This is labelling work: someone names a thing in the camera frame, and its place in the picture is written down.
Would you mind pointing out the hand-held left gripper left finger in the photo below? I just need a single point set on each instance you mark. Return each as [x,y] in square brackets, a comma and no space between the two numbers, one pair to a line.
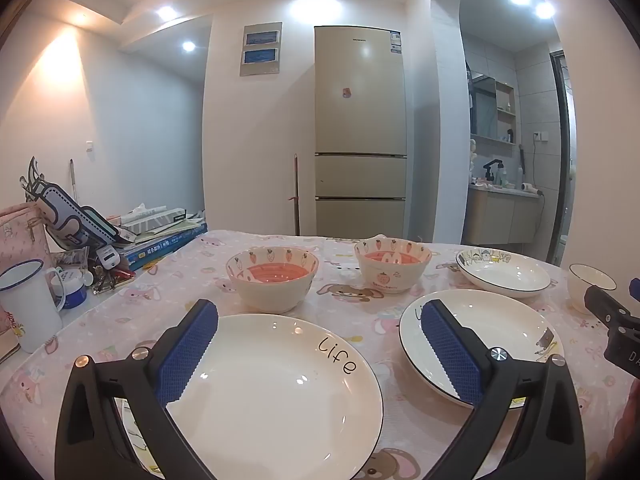
[192,350]

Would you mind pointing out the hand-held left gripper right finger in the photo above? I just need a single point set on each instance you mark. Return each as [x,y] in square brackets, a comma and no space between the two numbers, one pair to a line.
[447,350]

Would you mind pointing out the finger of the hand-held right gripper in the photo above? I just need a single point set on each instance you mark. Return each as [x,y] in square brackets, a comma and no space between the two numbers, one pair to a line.
[635,290]
[602,302]

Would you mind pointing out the white black-rimmed bowl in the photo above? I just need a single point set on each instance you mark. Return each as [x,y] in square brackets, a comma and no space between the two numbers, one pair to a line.
[585,280]

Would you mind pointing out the white cat print plate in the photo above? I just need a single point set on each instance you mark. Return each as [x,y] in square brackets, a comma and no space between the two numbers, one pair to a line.
[505,272]
[500,320]

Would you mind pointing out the pink strawberry print bowl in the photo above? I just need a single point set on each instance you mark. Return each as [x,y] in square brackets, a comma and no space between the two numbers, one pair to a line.
[392,275]
[272,280]

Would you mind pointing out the white lettered plate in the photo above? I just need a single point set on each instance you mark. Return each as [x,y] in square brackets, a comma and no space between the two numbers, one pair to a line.
[280,390]

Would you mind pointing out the red flat case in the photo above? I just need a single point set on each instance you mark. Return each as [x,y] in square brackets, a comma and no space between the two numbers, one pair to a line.
[122,274]

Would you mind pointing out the eyeglasses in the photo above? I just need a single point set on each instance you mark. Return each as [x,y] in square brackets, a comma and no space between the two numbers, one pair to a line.
[102,285]

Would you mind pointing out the pink cartoon printed tablecloth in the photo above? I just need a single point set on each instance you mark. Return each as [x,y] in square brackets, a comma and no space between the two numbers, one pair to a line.
[345,302]

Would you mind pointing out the green notebook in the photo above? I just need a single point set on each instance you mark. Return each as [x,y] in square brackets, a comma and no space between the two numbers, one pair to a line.
[177,230]

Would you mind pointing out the white remote control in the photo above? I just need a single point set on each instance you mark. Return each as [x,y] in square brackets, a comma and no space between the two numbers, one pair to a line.
[107,257]

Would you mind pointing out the beige vanity cabinet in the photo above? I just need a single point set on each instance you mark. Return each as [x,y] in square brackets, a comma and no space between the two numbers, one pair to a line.
[500,215]

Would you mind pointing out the white hair dryer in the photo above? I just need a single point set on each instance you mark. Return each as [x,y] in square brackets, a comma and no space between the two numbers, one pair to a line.
[530,187]

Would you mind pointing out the white jar with blue base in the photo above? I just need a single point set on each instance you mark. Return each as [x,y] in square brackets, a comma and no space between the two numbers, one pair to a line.
[70,290]

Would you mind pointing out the grey striped box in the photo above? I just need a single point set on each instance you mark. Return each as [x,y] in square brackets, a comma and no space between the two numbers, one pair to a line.
[150,217]

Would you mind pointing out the clear plastic bag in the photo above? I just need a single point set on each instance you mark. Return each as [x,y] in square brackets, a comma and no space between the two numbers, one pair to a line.
[140,206]

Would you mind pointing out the clear plastic box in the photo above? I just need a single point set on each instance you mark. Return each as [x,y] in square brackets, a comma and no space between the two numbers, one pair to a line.
[70,257]

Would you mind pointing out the white enamel mug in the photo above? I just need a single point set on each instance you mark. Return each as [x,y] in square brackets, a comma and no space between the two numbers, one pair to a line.
[25,305]

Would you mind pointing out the black faucet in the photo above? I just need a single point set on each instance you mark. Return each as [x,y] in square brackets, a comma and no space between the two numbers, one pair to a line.
[492,167]

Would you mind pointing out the blue cartoon paper card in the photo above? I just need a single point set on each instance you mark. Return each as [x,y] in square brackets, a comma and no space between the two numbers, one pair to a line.
[65,215]

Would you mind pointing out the wooden broom stick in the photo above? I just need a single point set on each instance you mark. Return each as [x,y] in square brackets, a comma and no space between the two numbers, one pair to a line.
[296,195]

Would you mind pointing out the pink bag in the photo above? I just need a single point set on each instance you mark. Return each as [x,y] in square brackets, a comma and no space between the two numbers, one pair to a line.
[20,230]

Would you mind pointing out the bathroom mirror cabinet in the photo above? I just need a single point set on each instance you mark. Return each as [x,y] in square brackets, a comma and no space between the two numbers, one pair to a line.
[482,110]

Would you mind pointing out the beige refrigerator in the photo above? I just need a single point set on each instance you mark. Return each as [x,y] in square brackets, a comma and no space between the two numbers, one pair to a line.
[360,125]

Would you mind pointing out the black glass door frame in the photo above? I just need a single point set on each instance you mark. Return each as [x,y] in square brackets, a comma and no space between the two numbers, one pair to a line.
[560,160]

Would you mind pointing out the grey framed wall panel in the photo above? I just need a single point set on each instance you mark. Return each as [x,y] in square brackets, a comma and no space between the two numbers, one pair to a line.
[260,50]

